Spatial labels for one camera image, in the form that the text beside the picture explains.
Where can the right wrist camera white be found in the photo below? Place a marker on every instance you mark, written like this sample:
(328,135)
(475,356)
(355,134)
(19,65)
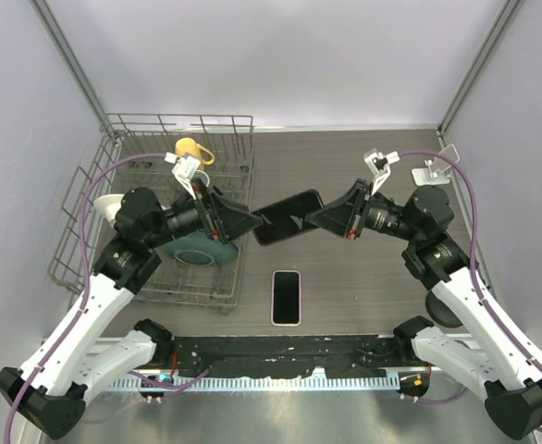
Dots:
(379,165)

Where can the dark teal cup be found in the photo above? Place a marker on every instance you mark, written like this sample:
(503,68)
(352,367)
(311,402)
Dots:
(203,177)

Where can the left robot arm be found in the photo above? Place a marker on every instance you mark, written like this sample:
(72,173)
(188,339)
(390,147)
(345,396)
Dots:
(55,385)

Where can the pink case phone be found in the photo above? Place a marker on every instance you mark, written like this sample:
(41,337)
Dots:
(286,305)

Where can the white plate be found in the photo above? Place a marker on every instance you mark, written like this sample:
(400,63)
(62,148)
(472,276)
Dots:
(107,207)

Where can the grey wire dish rack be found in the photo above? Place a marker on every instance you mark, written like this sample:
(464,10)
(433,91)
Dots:
(132,154)

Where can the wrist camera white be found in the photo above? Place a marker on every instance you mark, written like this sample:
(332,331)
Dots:
(183,170)
(379,165)

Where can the black case phone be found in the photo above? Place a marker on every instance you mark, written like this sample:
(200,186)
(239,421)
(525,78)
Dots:
(286,219)

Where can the white phone stand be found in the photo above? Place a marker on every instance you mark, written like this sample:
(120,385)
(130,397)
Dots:
(437,171)

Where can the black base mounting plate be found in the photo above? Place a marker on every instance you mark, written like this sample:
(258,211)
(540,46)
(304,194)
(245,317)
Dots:
(287,357)

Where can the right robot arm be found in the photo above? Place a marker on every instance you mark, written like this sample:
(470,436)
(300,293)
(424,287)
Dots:
(467,335)

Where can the yellow mug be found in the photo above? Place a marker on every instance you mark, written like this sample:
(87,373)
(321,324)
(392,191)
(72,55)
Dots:
(193,148)

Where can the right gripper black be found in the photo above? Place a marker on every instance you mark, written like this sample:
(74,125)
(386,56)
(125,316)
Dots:
(336,217)

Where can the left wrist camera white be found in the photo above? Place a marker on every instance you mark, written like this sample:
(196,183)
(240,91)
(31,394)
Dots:
(183,170)

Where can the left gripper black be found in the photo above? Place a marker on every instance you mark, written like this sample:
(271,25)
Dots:
(225,221)

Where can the black clamp phone stand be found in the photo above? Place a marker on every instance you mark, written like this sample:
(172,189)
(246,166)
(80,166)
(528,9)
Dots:
(440,312)

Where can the white slotted cable duct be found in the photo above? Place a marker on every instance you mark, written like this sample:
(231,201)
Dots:
(317,381)

